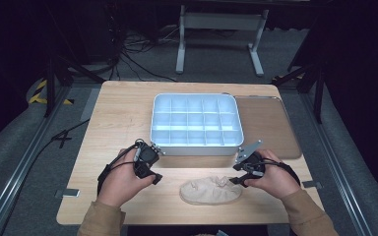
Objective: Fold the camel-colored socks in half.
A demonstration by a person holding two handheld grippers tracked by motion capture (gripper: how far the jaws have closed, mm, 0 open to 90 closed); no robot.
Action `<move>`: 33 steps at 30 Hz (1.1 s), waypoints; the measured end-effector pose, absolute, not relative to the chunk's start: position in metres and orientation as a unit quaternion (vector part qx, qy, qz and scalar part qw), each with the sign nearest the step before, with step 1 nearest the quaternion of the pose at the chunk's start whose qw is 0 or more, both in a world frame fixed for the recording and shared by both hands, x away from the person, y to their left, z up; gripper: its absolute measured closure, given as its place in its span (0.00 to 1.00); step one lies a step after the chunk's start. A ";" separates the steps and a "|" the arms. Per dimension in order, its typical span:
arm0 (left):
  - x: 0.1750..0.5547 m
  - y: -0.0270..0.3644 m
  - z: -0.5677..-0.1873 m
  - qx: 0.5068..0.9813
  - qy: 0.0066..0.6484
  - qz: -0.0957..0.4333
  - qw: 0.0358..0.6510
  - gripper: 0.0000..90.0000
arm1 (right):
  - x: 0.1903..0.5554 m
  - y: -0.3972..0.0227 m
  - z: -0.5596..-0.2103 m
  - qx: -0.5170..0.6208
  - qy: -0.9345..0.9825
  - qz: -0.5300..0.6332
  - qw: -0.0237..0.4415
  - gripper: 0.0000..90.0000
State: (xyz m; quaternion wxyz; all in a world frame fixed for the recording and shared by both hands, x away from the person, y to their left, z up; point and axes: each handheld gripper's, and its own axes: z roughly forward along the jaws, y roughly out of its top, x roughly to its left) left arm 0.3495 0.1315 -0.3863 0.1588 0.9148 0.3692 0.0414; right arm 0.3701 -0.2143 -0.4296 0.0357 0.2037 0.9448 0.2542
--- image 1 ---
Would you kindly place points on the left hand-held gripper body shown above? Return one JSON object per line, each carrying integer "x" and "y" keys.
{"x": 147, "y": 156}

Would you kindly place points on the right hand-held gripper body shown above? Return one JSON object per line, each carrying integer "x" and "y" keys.
{"x": 250, "y": 160}

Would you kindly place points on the beige sock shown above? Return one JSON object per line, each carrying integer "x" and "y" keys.
{"x": 210, "y": 192}

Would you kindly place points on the white divided storage box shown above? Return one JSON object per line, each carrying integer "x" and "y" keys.
{"x": 195, "y": 123}

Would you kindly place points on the person's right hand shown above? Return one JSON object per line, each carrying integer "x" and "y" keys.
{"x": 275, "y": 180}

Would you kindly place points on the person's left hand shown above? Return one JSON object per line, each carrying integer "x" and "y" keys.
{"x": 121, "y": 183}

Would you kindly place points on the brown box lid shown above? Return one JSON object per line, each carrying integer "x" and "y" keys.
{"x": 269, "y": 126}

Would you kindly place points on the grey tape strip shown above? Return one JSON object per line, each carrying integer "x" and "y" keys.
{"x": 312, "y": 184}
{"x": 67, "y": 193}

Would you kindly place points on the black tape cross mark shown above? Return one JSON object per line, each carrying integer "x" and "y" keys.
{"x": 62, "y": 138}

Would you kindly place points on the black tripod stand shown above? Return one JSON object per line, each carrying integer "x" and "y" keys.
{"x": 308, "y": 75}
{"x": 60, "y": 69}

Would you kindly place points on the yellow black hazard tape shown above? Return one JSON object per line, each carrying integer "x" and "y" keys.
{"x": 41, "y": 93}

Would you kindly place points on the aluminium floor rail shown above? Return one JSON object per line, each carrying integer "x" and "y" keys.
{"x": 16, "y": 170}
{"x": 334, "y": 157}

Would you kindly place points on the white metal table frame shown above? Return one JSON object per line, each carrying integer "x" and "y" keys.
{"x": 221, "y": 36}

